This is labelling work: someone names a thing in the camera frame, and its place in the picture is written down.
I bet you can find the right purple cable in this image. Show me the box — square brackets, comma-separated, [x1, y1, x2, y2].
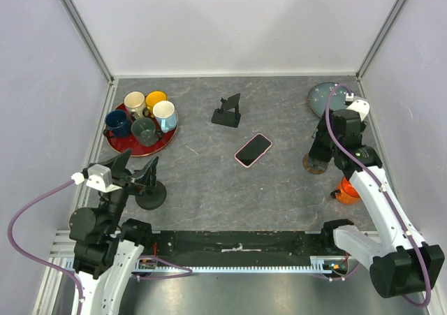
[324, 83, 432, 307]

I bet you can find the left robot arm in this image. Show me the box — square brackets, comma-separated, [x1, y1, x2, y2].
[69, 149, 167, 314]

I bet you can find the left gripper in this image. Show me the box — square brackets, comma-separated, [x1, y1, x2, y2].
[97, 147, 159, 233]

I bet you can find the dark green glass mug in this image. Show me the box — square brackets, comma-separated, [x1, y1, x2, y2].
[131, 117, 164, 147]

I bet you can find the orange mug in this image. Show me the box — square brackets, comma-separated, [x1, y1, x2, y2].
[330, 177, 360, 205]

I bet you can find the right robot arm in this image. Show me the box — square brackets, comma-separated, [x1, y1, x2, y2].
[302, 109, 445, 307]

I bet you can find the dark blue mug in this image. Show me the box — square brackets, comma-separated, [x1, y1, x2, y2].
[103, 110, 131, 138]

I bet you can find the yellow mug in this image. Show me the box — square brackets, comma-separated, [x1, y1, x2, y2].
[143, 90, 168, 117]

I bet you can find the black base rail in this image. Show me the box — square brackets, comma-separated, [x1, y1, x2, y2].
[113, 229, 364, 269]

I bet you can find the wooden-base phone stand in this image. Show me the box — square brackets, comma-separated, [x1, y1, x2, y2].
[302, 152, 332, 175]

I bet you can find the cream mug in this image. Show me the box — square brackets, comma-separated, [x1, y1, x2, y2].
[124, 91, 148, 121]

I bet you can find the light blue mug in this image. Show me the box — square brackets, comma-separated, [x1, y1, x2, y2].
[153, 101, 177, 133]

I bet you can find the black folding phone stand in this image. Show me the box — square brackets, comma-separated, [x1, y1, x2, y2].
[211, 93, 241, 128]

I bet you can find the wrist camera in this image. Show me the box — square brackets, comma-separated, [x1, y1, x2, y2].
[344, 91, 370, 122]
[71, 163, 122, 193]

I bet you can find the red round tray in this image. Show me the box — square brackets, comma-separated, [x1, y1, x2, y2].
[105, 104, 177, 157]

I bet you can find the phone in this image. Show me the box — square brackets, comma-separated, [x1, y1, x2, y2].
[235, 133, 272, 168]

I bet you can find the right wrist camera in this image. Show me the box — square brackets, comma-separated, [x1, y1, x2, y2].
[344, 91, 370, 122]

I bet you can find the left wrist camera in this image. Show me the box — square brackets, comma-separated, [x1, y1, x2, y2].
[71, 163, 122, 193]

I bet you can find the blue-green ceramic plate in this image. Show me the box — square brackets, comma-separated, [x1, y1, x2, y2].
[307, 82, 353, 119]

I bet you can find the black round-base phone stand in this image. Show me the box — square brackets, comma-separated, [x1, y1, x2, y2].
[135, 180, 167, 210]

